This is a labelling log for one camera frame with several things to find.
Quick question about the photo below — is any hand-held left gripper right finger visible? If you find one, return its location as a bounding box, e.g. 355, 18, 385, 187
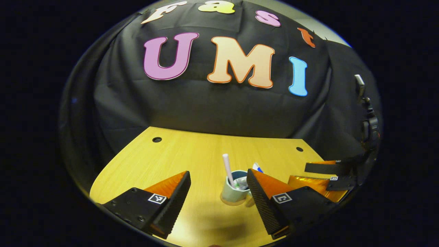
246, 168, 339, 240

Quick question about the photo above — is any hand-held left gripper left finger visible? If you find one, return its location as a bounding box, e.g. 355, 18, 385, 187
102, 170, 191, 240

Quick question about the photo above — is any round brown coaster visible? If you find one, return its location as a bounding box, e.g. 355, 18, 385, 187
221, 196, 250, 207

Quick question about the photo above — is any white toothpaste tube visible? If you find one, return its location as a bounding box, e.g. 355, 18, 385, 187
233, 162, 264, 191

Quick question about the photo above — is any pale green cup wooden handle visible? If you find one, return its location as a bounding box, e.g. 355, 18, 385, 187
221, 170, 252, 203

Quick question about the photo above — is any pink toothbrush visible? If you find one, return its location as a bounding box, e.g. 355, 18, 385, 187
222, 154, 237, 188

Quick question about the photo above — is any wooden desktop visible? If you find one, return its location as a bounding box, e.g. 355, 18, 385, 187
89, 126, 350, 247

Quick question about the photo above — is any black backdrop cloth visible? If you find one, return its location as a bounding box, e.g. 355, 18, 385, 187
58, 0, 383, 196

